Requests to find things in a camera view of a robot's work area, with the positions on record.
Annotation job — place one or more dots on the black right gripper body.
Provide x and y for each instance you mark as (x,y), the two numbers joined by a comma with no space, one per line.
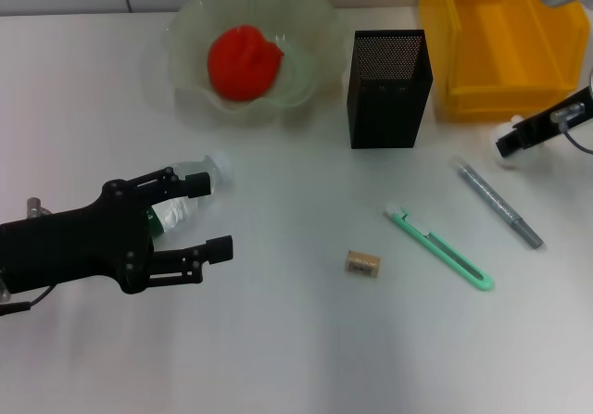
(537,129)

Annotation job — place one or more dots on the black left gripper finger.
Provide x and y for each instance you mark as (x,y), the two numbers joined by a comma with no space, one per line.
(220,249)
(199,184)

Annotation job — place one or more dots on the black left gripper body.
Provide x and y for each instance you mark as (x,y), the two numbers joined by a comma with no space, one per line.
(83,242)

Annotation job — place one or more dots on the clear water bottle green label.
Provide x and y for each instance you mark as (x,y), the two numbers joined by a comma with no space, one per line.
(180,210)

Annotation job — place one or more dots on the grey marker pen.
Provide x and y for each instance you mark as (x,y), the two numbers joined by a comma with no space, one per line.
(495,201)

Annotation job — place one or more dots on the green utility knife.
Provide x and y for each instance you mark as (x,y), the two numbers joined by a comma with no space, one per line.
(440,249)

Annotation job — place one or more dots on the red-orange round fruit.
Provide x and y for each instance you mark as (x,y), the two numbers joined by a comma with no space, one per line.
(243,62)

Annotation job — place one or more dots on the tan rubber eraser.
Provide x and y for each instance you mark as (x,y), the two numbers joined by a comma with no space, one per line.
(362,263)

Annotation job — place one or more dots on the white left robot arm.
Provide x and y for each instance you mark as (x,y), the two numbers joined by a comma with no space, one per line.
(3,289)

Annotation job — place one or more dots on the black mesh pen holder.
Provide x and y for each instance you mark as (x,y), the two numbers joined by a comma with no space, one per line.
(384,113)

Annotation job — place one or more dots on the yellow plastic storage bin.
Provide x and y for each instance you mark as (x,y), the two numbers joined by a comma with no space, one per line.
(505,39)

